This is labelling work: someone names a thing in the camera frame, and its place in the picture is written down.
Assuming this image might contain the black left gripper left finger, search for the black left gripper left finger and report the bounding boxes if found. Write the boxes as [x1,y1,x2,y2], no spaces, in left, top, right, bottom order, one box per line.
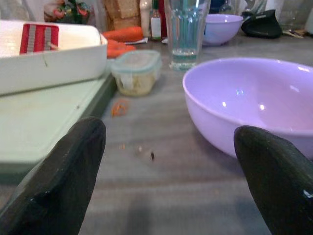
[0,117,107,235]

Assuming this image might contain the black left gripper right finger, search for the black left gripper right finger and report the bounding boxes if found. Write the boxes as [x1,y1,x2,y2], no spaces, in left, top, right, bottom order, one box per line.
[233,125,313,235]

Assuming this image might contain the pale green cutting board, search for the pale green cutting board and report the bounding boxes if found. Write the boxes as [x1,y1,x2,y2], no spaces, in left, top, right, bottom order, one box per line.
[0,72,117,184]

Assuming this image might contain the large purple plastic bowl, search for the large purple plastic bowl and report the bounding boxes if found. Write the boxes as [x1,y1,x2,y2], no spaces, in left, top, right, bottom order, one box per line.
[182,57,313,160]

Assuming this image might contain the orange carrot peel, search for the orange carrot peel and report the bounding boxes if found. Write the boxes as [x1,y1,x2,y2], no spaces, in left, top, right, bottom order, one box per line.
[111,98,130,118]

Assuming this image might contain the white rectangular tray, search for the white rectangular tray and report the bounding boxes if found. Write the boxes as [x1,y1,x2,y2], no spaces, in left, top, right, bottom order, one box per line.
[0,20,108,96]

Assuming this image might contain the clear lidded food container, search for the clear lidded food container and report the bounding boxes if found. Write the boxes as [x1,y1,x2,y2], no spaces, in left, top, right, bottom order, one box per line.
[110,50,162,96]

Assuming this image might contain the red grater insert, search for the red grater insert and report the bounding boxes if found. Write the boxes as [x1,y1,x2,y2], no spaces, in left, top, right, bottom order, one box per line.
[19,23,60,54]

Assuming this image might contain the orange carrot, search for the orange carrot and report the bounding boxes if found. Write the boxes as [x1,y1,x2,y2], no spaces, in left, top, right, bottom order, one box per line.
[101,26,144,43]
[106,39,136,59]

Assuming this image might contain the black pouch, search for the black pouch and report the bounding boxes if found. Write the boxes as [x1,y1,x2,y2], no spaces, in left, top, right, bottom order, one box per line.
[241,9,283,39]

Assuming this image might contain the small purple plastic bowl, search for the small purple plastic bowl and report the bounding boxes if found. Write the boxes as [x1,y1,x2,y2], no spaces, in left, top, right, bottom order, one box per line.
[202,13,244,47]

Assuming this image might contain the colourful floral object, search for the colourful floral object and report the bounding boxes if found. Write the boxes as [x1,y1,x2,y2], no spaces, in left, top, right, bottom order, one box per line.
[44,0,90,24]

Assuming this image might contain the clear ribbed drinking glass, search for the clear ribbed drinking glass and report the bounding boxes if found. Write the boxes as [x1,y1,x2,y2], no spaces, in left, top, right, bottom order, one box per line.
[164,0,211,71]

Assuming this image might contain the brown crispbread stack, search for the brown crispbread stack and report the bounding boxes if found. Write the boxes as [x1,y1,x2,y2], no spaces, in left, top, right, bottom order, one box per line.
[104,0,141,31]

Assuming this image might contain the small hot sauce bottle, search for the small hot sauce bottle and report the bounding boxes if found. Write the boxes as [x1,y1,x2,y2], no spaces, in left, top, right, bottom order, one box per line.
[149,0,162,41]

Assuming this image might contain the white bottle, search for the white bottle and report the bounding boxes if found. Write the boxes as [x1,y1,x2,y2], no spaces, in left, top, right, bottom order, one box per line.
[139,0,153,38]

